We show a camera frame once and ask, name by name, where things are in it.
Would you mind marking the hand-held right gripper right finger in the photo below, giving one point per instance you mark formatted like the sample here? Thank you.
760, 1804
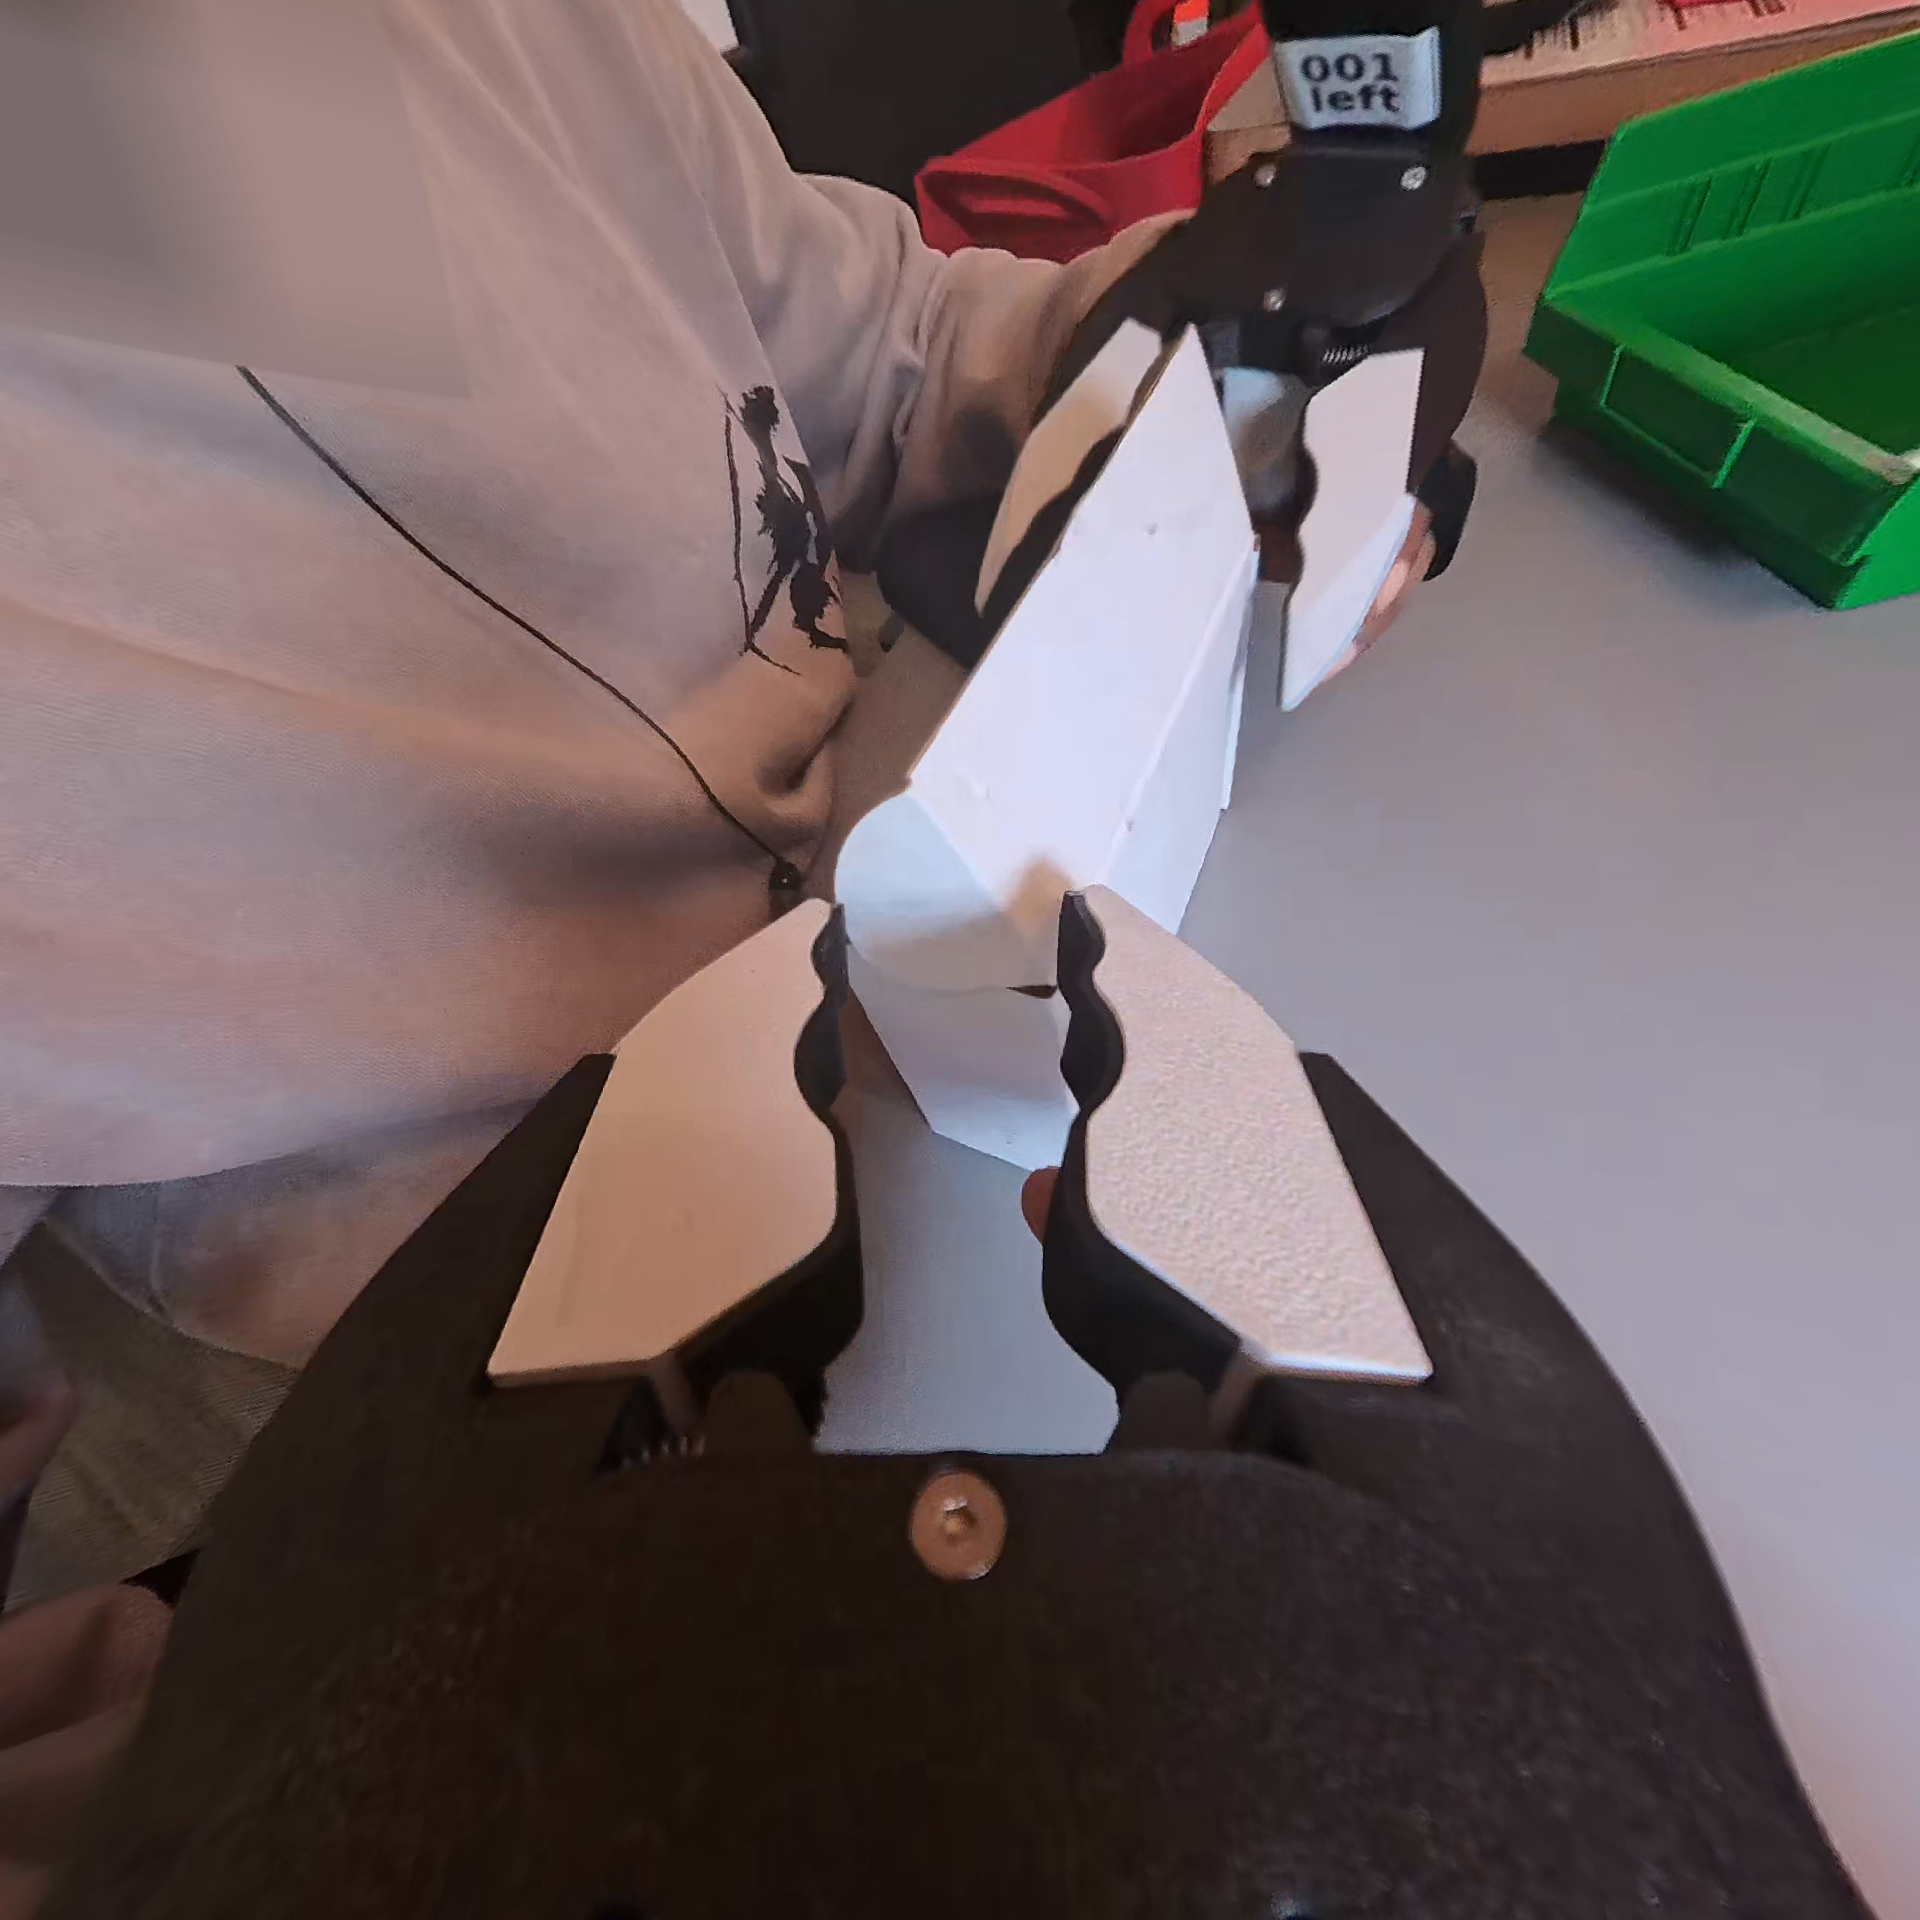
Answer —
1230, 1156

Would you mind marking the green plastic bin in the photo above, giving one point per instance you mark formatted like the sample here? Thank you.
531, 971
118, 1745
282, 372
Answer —
1757, 300

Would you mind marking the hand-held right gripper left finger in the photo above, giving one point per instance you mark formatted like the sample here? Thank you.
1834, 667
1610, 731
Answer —
692, 1171

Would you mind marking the person's left hand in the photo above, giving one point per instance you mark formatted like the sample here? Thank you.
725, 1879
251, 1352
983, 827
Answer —
1416, 580

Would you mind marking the white cardboard box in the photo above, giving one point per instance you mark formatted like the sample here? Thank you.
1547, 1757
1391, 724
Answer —
1109, 662

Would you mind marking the person's left forearm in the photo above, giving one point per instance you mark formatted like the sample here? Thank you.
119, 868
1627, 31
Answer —
974, 329

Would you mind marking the person's pale sweatshirt torso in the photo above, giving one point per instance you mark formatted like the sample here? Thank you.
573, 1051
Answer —
376, 780

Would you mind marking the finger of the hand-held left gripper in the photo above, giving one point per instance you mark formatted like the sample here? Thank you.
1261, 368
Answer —
1059, 464
1350, 511

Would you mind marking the red fabric bag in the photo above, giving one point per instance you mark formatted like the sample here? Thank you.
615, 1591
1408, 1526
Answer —
1079, 166

